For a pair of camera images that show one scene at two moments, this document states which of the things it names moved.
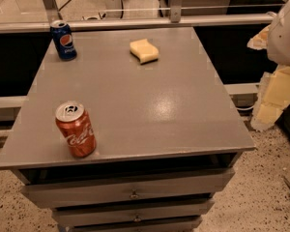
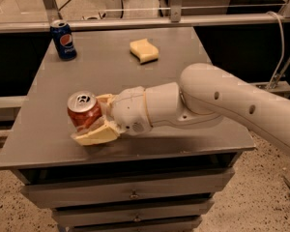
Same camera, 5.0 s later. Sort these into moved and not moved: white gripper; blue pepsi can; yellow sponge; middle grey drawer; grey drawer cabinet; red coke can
Moved: red coke can; white gripper
Not moved: grey drawer cabinet; yellow sponge; middle grey drawer; blue pepsi can
